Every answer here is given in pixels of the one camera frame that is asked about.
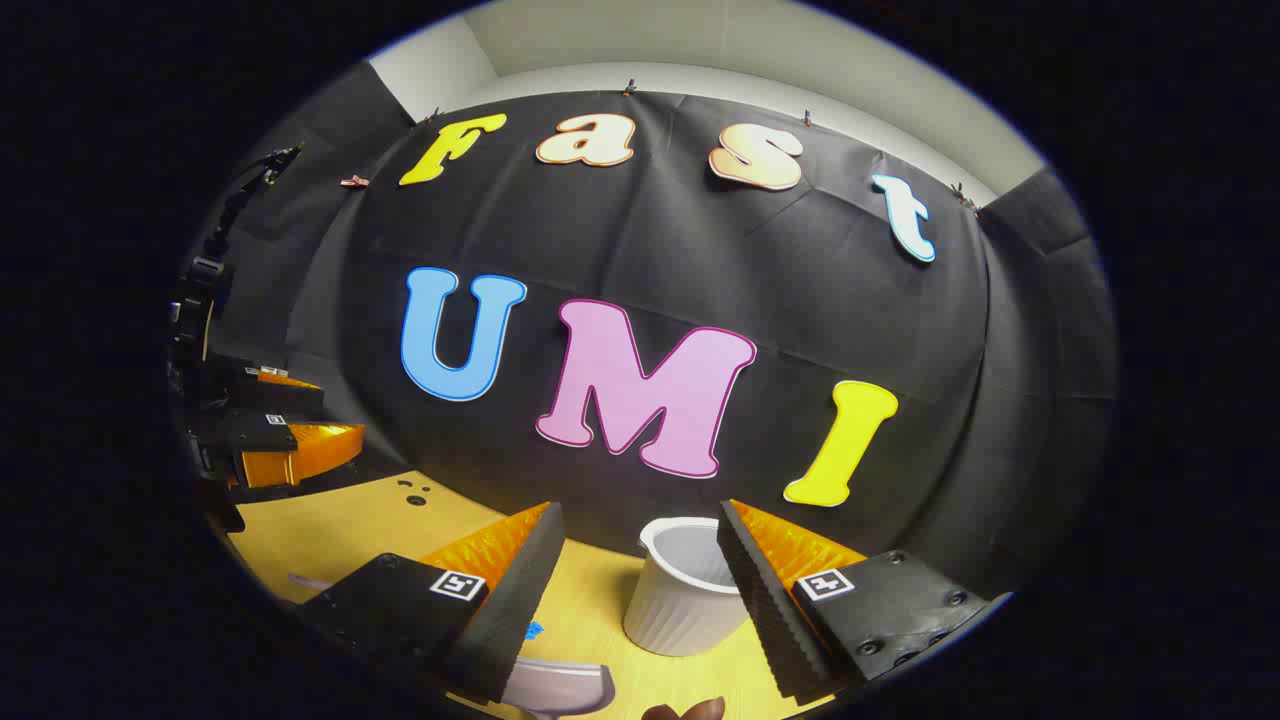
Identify pale lilac dustpan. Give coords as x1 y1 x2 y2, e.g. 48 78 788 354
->
500 655 617 720

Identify black backdrop cloth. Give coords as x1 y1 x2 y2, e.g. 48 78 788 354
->
175 60 1119 601

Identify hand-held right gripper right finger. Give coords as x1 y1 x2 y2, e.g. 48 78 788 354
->
715 498 1014 701

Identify brown scrap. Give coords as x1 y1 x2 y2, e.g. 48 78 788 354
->
640 697 727 720

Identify wooden desktop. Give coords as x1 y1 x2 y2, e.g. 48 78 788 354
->
205 468 841 720

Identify white ribbed garbage bin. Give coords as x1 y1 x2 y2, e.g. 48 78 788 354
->
622 516 766 658

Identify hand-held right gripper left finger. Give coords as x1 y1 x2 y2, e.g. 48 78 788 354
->
298 502 567 705

